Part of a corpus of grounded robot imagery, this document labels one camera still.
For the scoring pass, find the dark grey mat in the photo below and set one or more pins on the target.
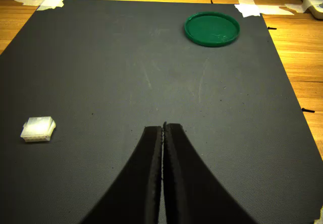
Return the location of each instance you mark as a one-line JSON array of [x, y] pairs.
[[126, 70]]

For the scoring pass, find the small white plastic terminal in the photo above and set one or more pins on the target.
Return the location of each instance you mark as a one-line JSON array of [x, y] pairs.
[[38, 130]]

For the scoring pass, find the round green lid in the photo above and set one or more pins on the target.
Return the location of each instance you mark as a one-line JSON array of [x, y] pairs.
[[212, 28]]

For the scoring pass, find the white masking tape strip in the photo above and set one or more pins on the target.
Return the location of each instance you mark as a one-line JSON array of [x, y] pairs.
[[297, 7]]

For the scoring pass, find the small white bracket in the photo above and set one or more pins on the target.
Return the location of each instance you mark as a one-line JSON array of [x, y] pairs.
[[315, 7]]

